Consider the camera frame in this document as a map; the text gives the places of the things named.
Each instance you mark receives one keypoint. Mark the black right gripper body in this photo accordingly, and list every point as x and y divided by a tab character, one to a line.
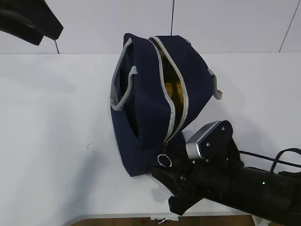
210	177

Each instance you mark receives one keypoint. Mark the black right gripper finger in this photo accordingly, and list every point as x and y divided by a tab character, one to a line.
182	166
160	173

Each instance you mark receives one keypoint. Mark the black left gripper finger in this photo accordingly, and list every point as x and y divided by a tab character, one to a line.
22	24
45	20

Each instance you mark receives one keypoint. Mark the navy blue lunch bag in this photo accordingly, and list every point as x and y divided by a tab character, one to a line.
146	124

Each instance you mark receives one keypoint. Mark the yellow pear-shaped fruit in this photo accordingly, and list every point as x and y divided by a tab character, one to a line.
174	90

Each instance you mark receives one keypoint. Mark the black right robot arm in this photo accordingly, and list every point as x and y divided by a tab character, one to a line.
264	193

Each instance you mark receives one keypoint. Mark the white paper scrap under table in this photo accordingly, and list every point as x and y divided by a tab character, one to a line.
164	220

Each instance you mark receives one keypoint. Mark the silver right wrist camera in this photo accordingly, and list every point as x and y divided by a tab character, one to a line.
194	143

